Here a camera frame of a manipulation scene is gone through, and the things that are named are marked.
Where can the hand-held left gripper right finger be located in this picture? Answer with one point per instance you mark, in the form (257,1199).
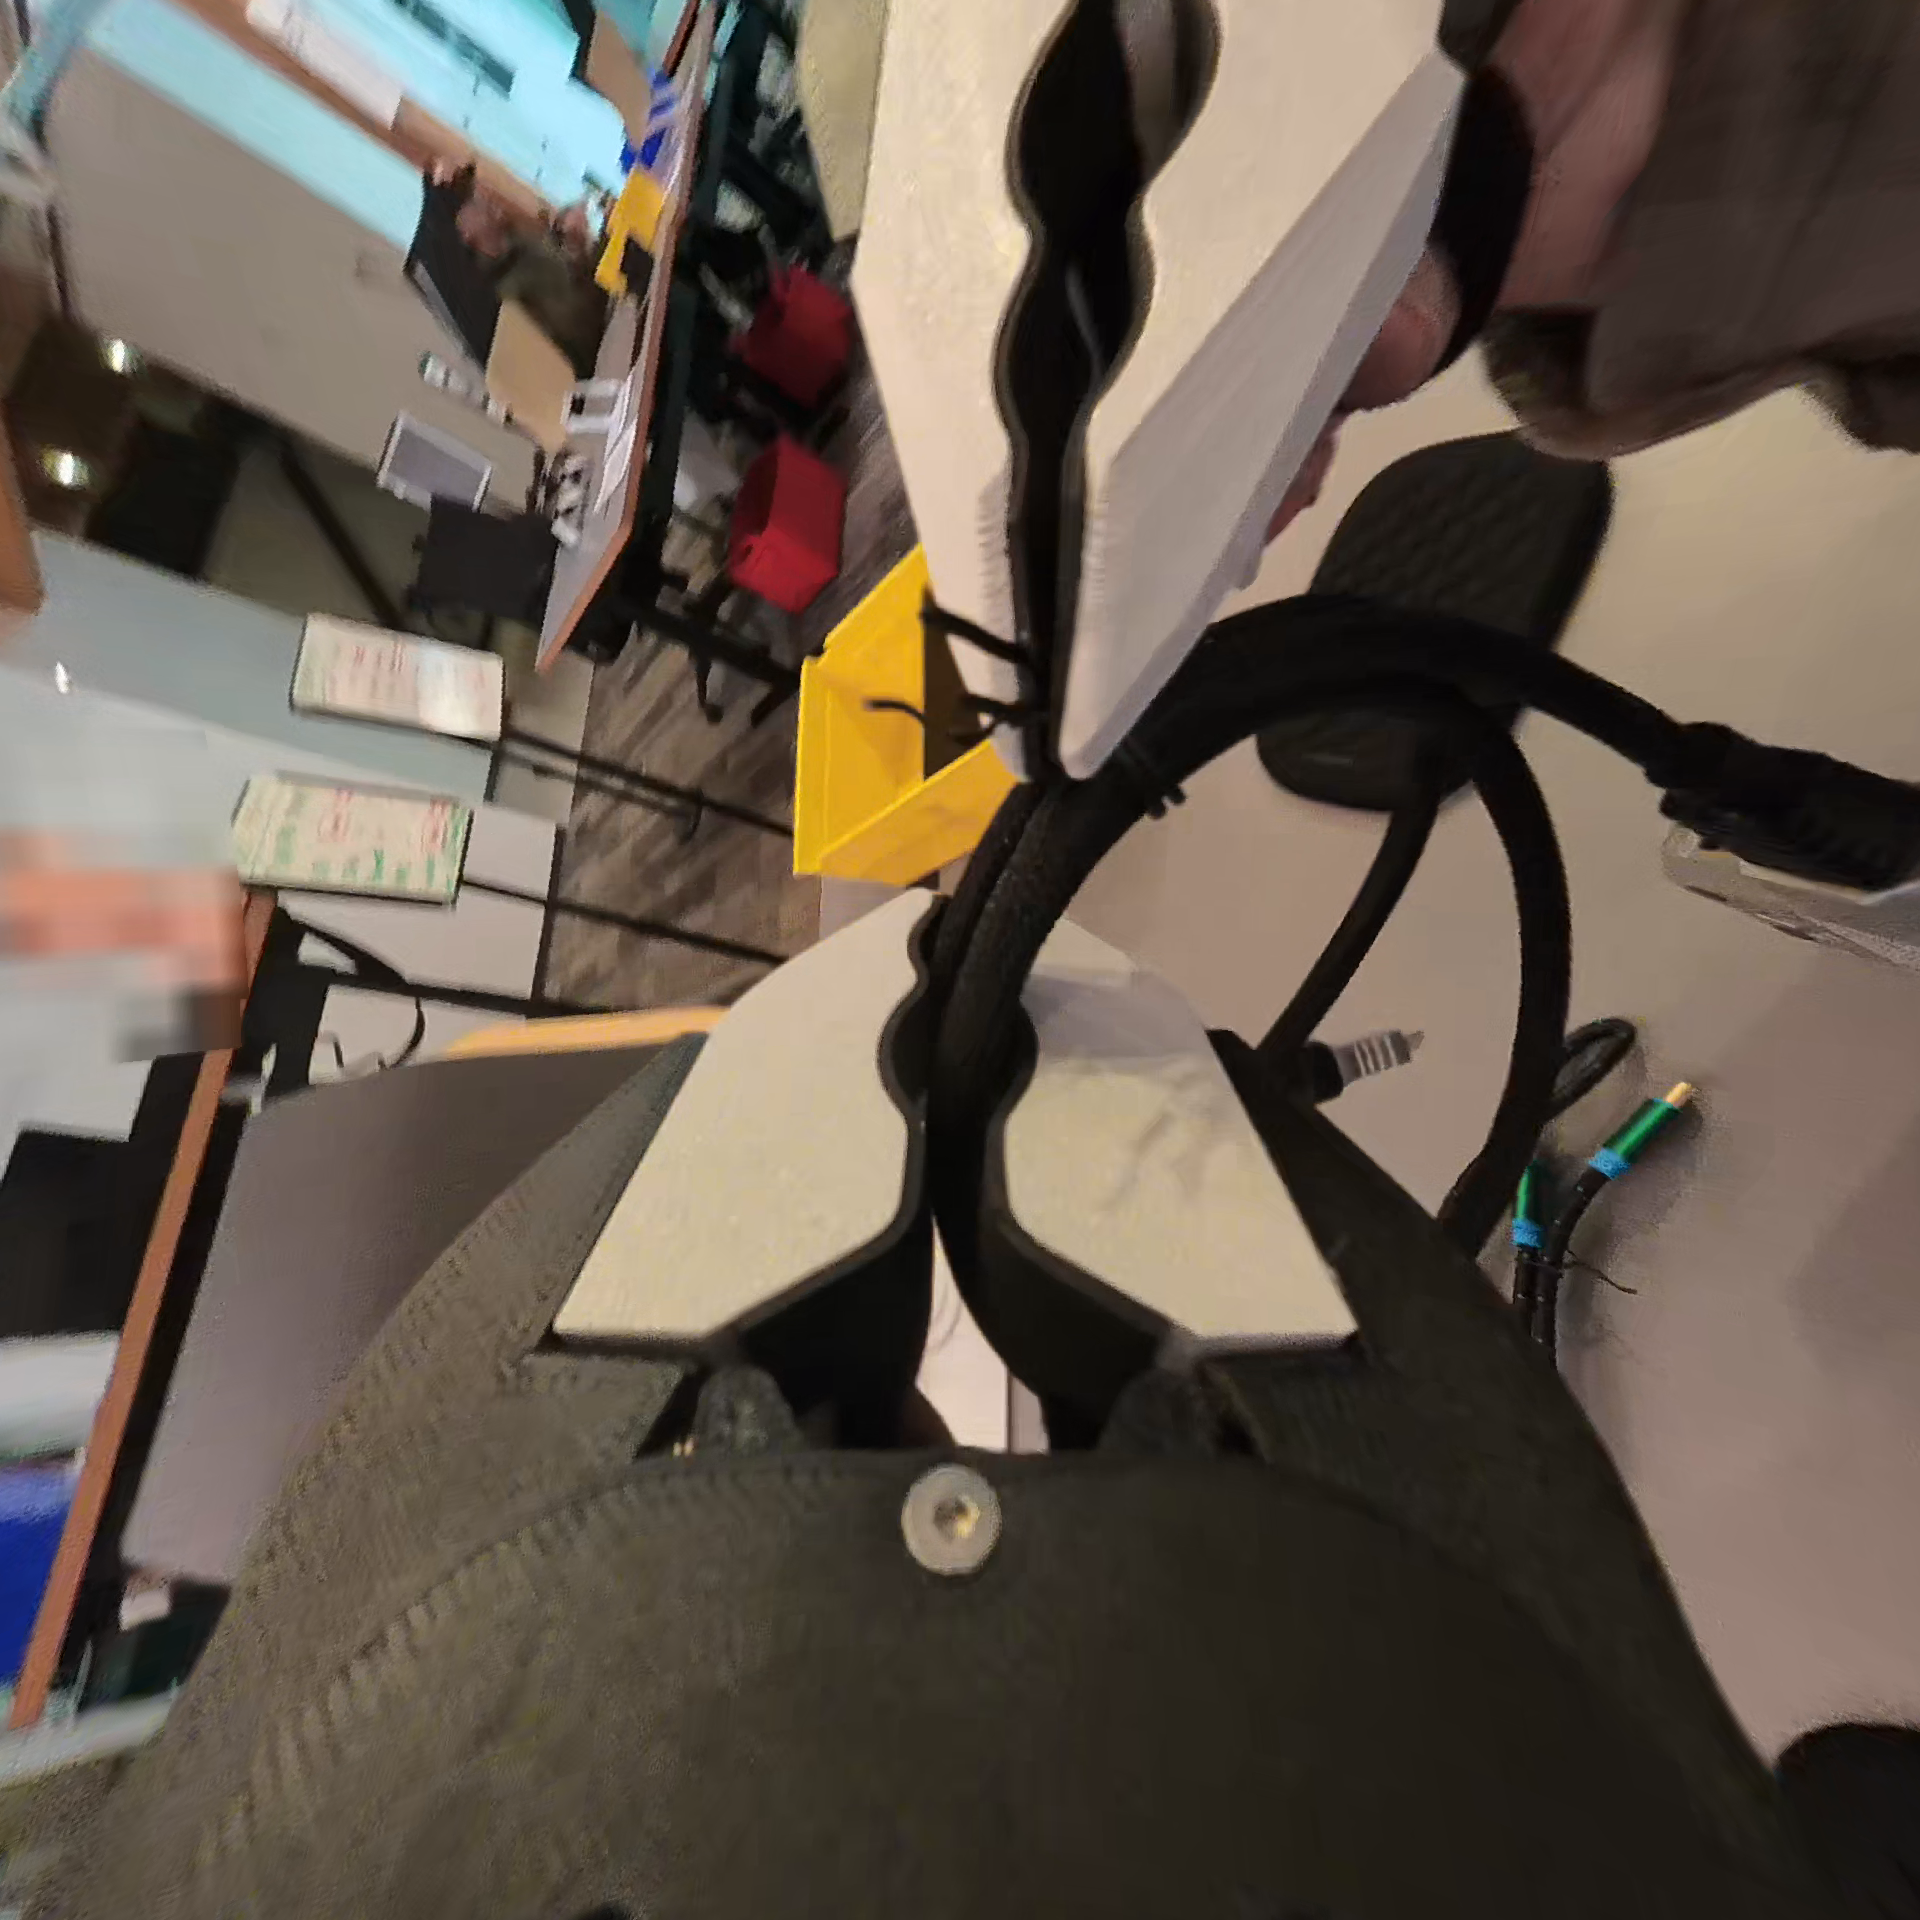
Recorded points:
(1171,1186)

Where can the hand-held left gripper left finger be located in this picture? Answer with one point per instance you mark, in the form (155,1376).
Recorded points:
(748,1171)

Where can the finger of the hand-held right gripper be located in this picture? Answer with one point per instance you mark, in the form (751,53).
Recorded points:
(1244,376)
(933,302)

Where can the yellow plastic bin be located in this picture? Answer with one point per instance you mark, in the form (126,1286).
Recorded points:
(631,231)
(869,809)

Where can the pale hdmi port block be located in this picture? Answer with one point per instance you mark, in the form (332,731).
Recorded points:
(1801,918)

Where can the person's right forearm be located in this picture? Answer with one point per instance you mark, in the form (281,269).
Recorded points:
(1772,226)

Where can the person's right hand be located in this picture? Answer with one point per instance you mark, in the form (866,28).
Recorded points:
(1558,119)

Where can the black panel on white stand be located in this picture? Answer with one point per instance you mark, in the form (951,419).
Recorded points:
(378,1199)

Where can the wood-edged office desk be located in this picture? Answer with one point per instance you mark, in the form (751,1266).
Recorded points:
(597,523)

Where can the white sign on stand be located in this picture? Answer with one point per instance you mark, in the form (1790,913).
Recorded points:
(354,839)
(396,674)

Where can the blue plastic bin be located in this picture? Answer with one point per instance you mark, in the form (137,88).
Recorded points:
(30,1573)

